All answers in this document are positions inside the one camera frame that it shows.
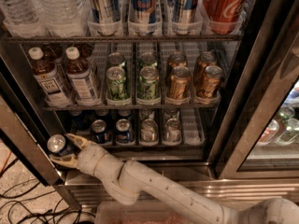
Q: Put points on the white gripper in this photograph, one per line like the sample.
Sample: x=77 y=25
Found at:
x=89 y=159

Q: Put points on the blue pepsi can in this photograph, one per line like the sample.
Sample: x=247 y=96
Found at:
x=60 y=146
x=103 y=114
x=125 y=114
x=124 y=132
x=101 y=133
x=80 y=119

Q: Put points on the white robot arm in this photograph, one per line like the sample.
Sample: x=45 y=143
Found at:
x=125 y=180

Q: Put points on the green can front left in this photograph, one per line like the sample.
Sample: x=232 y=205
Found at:
x=116 y=83

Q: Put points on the green can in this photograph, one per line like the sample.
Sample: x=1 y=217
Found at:
x=148 y=83
x=148 y=59
x=116 y=59
x=116 y=83

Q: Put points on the silver can front left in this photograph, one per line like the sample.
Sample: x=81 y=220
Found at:
x=149 y=130

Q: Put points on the silver can rear left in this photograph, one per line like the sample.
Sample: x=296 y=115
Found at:
x=146 y=114

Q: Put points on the silver can front right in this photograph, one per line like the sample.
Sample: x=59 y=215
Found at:
x=172 y=130

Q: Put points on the green can rear left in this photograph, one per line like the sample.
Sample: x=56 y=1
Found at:
x=116 y=59

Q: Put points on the silver can rear right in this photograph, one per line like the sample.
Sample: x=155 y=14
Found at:
x=171 y=113

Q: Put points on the green can front right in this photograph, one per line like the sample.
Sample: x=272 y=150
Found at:
x=148 y=83

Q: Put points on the green can rear right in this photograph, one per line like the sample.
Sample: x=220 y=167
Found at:
x=148 y=59

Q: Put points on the empty white can tray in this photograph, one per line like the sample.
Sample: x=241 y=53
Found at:
x=193 y=133

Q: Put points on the gold can front left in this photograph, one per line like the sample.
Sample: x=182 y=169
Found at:
x=179 y=83

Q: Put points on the gold can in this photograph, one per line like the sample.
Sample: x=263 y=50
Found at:
x=210 y=82
x=204 y=60
x=179 y=83
x=175 y=59

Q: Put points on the gold can rear left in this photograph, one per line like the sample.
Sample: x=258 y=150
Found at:
x=175 y=59

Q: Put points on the gold can front right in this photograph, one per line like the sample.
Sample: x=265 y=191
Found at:
x=210 y=82

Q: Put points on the silver blue energy can left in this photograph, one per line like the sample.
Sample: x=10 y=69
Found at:
x=105 y=15

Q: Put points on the silver blue energy can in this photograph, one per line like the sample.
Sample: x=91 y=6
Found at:
x=105 y=15
x=183 y=15

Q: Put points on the gold can rear right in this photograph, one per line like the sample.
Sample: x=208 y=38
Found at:
x=204 y=60

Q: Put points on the blue Red Bull can middle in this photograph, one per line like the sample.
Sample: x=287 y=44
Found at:
x=144 y=14

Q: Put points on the steel glass fridge door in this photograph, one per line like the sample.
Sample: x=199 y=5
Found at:
x=268 y=68

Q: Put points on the silver blue energy can right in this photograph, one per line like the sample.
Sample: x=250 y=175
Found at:
x=183 y=15

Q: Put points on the red can behind glass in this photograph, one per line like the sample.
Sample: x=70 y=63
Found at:
x=269 y=132

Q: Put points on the brown tea bottle front right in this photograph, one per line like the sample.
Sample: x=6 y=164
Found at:
x=82 y=78

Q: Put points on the brown tea bottle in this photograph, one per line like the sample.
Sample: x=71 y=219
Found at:
x=85 y=50
x=53 y=53
x=51 y=78
x=82 y=78

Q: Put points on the brown tea bottle front left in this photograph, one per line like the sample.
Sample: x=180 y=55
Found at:
x=51 y=78

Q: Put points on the brown tea bottle rear left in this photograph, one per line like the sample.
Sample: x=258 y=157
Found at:
x=53 y=53

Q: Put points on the brown tea bottle rear right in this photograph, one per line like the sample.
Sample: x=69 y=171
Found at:
x=85 y=50

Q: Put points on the clear water bottle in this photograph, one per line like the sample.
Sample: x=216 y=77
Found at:
x=21 y=18
x=62 y=18

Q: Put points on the clear water bottle far left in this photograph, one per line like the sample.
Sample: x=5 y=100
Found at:
x=21 y=18

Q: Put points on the left fridge door frame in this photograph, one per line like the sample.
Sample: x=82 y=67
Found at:
x=19 y=132

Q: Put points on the middle wire shelf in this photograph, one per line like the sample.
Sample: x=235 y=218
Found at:
x=96 y=107

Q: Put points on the wire shelf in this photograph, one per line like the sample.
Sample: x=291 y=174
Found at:
x=124 y=39
x=96 y=107

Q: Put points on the top wire shelf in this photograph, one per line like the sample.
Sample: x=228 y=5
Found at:
x=124 y=39

